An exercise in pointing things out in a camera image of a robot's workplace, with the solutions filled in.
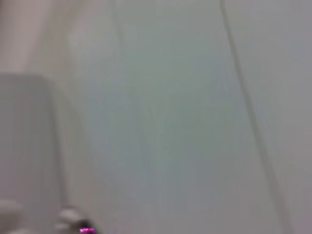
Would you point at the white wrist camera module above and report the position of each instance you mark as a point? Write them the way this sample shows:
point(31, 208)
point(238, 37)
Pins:
point(73, 219)

